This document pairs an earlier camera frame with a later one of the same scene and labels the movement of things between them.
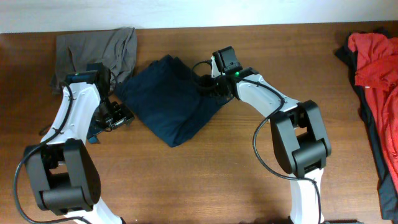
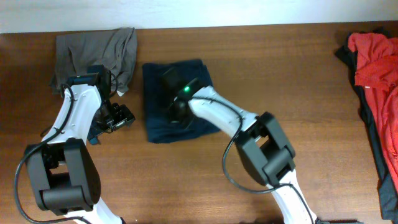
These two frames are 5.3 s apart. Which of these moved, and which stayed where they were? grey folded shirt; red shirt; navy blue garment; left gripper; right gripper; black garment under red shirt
Moved: right gripper; navy blue garment
Stayed: red shirt; grey folded shirt; left gripper; black garment under red shirt
